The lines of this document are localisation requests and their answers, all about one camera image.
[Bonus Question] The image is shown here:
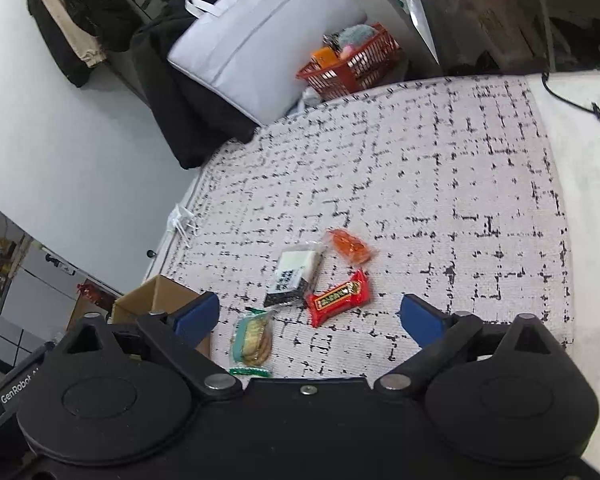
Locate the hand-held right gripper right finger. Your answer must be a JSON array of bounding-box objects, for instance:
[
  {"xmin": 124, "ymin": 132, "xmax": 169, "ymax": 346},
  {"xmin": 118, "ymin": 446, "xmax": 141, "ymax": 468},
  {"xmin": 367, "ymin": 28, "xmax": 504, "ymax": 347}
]
[{"xmin": 372, "ymin": 294, "xmax": 566, "ymax": 401}]

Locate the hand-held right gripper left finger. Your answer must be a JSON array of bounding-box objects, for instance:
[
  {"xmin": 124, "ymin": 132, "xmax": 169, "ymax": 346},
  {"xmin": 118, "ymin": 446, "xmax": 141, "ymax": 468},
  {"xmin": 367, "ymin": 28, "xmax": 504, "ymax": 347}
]
[{"xmin": 55, "ymin": 291, "xmax": 243, "ymax": 401}]

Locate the cardboard box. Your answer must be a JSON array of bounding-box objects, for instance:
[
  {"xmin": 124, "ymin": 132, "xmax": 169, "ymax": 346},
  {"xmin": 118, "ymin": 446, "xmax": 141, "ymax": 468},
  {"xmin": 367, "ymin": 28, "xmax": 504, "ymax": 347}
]
[{"xmin": 111, "ymin": 275, "xmax": 213, "ymax": 356}]

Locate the green biscuit packet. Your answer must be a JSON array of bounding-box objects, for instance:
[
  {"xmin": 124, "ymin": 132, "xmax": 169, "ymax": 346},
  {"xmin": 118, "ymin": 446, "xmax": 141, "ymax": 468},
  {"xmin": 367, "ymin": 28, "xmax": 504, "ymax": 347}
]
[{"xmin": 228, "ymin": 307, "xmax": 278, "ymax": 378}]

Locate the red snack packet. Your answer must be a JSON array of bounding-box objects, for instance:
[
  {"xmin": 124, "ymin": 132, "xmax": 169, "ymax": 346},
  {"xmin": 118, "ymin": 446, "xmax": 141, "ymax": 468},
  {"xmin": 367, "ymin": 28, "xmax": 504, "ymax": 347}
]
[{"xmin": 305, "ymin": 268, "xmax": 372, "ymax": 328}]

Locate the black and white snack packet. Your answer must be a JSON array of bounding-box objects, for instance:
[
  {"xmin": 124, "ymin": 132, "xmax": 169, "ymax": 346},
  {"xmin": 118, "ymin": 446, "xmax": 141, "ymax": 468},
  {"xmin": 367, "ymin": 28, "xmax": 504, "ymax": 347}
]
[{"xmin": 263, "ymin": 242, "xmax": 327, "ymax": 309}]

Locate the orange snack packet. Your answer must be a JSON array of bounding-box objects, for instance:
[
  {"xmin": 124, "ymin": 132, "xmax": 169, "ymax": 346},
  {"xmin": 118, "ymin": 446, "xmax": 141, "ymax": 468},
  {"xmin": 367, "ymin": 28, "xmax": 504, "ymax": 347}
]
[{"xmin": 326, "ymin": 227, "xmax": 378, "ymax": 267}]

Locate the white face mask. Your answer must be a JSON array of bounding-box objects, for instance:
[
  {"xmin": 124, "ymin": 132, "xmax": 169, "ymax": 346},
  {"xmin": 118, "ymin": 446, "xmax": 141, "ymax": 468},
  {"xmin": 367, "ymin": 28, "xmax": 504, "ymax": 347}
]
[{"xmin": 167, "ymin": 202, "xmax": 201, "ymax": 248}]

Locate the red and black bag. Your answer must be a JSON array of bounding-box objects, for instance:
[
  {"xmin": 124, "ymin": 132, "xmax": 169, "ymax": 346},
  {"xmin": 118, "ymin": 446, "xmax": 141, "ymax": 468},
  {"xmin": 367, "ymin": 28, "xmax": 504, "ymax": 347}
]
[{"xmin": 77, "ymin": 282, "xmax": 103, "ymax": 306}]

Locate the patterned white bed cover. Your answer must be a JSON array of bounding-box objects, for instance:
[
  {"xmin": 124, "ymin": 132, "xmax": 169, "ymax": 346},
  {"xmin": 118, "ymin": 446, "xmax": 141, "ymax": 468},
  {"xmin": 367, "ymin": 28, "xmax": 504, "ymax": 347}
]
[{"xmin": 142, "ymin": 75, "xmax": 576, "ymax": 381}]

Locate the black jacket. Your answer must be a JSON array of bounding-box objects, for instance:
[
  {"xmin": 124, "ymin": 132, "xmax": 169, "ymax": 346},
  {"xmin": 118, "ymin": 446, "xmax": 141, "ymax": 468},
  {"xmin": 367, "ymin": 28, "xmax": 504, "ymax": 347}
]
[{"xmin": 130, "ymin": 0, "xmax": 258, "ymax": 171}]

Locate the red plastic basket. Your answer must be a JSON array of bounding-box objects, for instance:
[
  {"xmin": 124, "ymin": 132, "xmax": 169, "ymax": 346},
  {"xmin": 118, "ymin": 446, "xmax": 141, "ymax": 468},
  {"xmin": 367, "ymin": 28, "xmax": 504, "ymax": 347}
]
[{"xmin": 296, "ymin": 22, "xmax": 401, "ymax": 102}]

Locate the white tote bag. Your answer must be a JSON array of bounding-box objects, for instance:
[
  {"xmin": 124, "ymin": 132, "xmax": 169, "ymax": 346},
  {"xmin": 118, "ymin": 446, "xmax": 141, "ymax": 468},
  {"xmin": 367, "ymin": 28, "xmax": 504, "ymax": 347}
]
[{"xmin": 167, "ymin": 0, "xmax": 368, "ymax": 128}]

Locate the small orange box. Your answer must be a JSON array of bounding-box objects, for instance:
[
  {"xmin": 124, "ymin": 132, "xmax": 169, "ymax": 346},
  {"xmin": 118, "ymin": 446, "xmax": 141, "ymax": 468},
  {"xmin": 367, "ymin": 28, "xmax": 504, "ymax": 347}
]
[{"xmin": 310, "ymin": 46, "xmax": 338, "ymax": 68}]

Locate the grey plush toy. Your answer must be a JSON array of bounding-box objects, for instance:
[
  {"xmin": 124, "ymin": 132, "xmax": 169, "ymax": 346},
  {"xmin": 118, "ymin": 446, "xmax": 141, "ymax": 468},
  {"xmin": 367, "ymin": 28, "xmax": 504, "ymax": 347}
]
[{"xmin": 337, "ymin": 24, "xmax": 376, "ymax": 48}]

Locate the white desk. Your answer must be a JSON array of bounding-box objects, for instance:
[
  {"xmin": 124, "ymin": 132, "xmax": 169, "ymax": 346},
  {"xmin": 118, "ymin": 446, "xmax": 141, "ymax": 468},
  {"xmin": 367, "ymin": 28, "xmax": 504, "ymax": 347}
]
[{"xmin": 330, "ymin": 0, "xmax": 443, "ymax": 68}]

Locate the hanging black coat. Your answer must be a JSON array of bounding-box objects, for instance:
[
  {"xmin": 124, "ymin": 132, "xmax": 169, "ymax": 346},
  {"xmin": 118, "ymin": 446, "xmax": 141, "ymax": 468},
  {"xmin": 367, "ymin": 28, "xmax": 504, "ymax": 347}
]
[{"xmin": 22, "ymin": 0, "xmax": 93, "ymax": 88}]

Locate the hanging beige garment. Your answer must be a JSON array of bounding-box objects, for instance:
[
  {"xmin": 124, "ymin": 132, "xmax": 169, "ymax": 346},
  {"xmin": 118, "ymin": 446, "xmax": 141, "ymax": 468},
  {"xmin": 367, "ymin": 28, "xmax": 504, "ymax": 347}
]
[{"xmin": 35, "ymin": 0, "xmax": 106, "ymax": 68}]

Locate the hanging black bag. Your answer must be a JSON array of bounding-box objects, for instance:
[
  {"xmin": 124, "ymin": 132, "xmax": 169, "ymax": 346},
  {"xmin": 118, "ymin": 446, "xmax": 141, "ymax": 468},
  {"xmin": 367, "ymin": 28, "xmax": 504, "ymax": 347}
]
[{"xmin": 72, "ymin": 0, "xmax": 143, "ymax": 53}]

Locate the plastic bag with orange items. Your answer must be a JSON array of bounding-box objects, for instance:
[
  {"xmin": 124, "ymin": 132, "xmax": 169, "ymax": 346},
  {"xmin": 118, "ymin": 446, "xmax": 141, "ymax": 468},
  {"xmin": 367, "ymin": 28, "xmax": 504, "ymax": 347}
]
[{"xmin": 445, "ymin": 0, "xmax": 536, "ymax": 61}]

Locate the black cable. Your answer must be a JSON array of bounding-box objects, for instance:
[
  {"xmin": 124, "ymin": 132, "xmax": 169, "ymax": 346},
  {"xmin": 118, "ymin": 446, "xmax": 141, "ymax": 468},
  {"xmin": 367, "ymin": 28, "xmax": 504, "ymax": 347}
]
[{"xmin": 541, "ymin": 71, "xmax": 600, "ymax": 136}]

